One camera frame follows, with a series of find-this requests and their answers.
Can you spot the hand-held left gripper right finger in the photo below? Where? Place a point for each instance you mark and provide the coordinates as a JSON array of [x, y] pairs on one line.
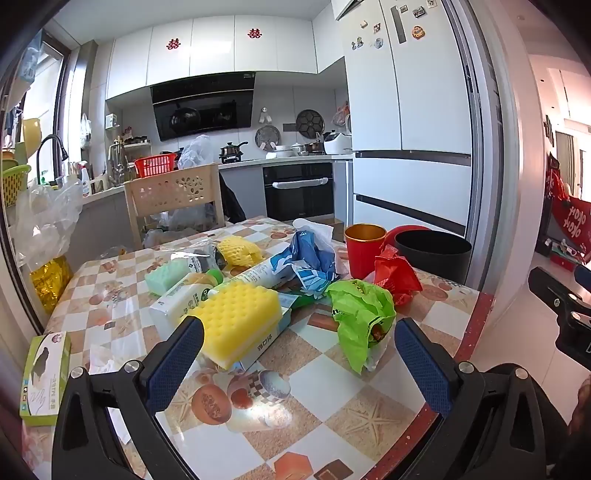
[[422, 364]]

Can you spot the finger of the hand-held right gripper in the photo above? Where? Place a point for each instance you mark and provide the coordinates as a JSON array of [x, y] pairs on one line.
[[584, 277], [551, 290]]

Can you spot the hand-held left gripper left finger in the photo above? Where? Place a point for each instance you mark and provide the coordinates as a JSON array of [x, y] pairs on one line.
[[178, 360]]

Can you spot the green sponge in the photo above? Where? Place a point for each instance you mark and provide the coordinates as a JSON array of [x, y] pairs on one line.
[[168, 277]]

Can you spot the blue and white carton box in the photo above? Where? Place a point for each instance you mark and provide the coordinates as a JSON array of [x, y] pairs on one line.
[[265, 341]]

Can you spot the black trash bin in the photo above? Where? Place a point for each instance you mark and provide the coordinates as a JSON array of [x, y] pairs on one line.
[[434, 263]]

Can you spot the dark blue wrapper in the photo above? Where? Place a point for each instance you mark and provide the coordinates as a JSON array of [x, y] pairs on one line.
[[203, 261]]

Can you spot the white bottle green label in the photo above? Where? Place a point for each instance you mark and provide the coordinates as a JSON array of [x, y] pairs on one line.
[[173, 304]]

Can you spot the red festive banner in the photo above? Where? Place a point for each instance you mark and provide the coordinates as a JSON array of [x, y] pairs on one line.
[[575, 221]]

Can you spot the large yellow sponge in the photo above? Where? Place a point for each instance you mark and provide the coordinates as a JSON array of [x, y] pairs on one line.
[[235, 318]]

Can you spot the crumpled white tissue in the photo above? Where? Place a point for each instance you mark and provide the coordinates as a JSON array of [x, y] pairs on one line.
[[104, 360]]

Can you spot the green plastic bag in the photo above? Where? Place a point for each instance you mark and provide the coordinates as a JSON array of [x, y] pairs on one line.
[[355, 318]]

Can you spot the red plastic bag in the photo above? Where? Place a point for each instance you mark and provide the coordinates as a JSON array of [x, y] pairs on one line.
[[397, 277]]

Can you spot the checkered patterned tablecloth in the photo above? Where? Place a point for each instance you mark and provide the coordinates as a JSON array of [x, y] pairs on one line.
[[323, 406]]

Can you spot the white tube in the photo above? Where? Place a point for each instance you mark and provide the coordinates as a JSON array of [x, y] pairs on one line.
[[251, 277]]

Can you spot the red cup gold inside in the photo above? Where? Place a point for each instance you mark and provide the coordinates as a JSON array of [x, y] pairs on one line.
[[362, 258]]

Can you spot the small yellow sponge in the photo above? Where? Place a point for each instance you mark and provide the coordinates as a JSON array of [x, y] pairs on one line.
[[238, 251]]

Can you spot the green wrapper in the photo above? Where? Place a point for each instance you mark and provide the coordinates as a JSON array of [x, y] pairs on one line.
[[304, 300]]

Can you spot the green glove box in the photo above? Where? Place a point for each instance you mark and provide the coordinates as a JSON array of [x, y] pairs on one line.
[[44, 378]]

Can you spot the red plastic stool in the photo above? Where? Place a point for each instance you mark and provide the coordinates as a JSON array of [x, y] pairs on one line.
[[401, 230]]

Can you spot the plastic bags on chair seat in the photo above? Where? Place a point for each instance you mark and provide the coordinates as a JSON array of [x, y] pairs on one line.
[[184, 221]]

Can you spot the gold foil bag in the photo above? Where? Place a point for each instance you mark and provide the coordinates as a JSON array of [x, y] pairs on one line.
[[51, 284]]

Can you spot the blue plastic wrapper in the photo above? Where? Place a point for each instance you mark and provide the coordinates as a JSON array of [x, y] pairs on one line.
[[307, 254]]

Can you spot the cardboard box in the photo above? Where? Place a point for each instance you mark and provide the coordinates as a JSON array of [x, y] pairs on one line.
[[334, 228]]

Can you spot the white plastic bag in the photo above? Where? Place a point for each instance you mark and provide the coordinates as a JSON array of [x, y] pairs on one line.
[[318, 230]]

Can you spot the black garment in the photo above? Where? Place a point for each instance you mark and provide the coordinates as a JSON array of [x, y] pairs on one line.
[[233, 198]]

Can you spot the beige plastic chair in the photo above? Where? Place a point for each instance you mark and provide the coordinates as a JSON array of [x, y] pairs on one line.
[[171, 189]]

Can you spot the large clear plastic bag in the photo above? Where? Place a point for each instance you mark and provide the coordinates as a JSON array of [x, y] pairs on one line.
[[41, 221]]

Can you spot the red plastic basket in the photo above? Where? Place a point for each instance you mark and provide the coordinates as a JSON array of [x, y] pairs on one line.
[[154, 166]]

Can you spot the white spray bottle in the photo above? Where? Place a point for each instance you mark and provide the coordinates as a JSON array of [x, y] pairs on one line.
[[84, 182]]

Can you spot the black built-in oven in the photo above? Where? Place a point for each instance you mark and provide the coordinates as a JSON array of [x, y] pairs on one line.
[[298, 198]]

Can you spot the steel cooking pot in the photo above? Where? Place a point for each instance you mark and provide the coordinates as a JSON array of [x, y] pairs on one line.
[[231, 150]]

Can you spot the white refrigerator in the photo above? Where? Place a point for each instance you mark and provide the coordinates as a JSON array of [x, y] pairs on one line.
[[415, 115]]

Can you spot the white bowl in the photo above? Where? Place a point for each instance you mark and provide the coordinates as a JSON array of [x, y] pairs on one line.
[[279, 152]]

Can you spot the white rice cooker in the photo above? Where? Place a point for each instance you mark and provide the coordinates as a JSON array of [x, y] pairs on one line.
[[337, 143]]

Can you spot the green plastic basket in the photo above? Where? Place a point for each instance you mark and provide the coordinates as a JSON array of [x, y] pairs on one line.
[[14, 184]]

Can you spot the round metal steamer rack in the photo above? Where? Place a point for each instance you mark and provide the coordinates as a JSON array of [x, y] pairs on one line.
[[267, 136]]

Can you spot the black range hood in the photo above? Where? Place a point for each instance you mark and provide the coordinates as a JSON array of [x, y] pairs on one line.
[[203, 110]]

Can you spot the black kitchen faucet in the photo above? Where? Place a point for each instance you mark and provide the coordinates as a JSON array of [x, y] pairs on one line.
[[40, 147]]

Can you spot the round dark baking pan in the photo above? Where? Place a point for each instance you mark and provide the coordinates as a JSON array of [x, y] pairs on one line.
[[310, 123]]

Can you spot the fridge magnets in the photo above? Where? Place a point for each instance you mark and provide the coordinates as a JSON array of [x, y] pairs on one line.
[[418, 32]]

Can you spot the red paper decal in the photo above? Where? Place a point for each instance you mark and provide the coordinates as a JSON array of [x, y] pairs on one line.
[[254, 33], [173, 44]]

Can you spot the grey sliding door frame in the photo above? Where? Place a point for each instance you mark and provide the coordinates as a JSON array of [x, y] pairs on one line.
[[489, 138]]

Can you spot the white wall cabinets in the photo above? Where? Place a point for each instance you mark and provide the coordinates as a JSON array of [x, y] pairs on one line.
[[207, 50]]

